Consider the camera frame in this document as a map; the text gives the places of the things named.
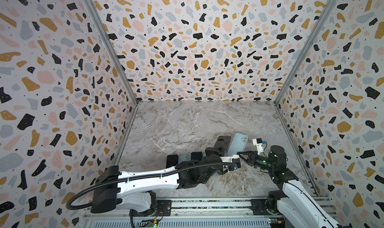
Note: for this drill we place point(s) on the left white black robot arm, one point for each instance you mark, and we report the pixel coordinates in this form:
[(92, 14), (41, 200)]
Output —
[(137, 190)]

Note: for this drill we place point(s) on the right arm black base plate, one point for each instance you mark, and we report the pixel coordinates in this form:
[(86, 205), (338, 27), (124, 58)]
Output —
[(261, 207)]

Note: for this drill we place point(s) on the black phone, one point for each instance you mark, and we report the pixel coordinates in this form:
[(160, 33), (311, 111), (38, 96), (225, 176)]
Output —
[(222, 145), (196, 156)]

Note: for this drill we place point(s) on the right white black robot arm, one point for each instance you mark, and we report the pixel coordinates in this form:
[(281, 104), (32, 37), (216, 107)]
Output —
[(291, 200)]

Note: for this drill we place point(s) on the green circuit board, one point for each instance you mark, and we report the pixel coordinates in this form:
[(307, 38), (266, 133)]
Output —
[(150, 224)]

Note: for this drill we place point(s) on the purple phone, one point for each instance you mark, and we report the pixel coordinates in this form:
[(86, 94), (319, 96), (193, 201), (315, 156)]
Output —
[(172, 160)]

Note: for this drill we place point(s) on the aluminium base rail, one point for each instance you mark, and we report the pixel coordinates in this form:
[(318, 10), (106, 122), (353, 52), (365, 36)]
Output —
[(193, 213)]

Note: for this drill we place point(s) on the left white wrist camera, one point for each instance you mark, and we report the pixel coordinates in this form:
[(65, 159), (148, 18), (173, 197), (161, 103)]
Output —
[(235, 159)]

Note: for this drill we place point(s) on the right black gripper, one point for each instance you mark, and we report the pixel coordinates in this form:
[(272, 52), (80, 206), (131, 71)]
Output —
[(250, 157)]

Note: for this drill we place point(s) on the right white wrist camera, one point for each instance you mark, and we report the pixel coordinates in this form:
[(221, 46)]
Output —
[(260, 145)]

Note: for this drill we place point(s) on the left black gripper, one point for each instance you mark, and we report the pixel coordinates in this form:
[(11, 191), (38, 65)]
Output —
[(215, 151)]

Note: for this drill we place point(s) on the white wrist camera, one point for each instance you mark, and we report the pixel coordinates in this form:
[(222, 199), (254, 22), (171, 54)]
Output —
[(235, 159), (260, 145)]

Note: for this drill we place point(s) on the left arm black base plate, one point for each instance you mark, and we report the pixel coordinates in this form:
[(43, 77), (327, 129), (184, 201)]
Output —
[(161, 208)]

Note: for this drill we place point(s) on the grey phone case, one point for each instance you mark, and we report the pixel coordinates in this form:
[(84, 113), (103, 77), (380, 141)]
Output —
[(184, 157), (238, 144)]

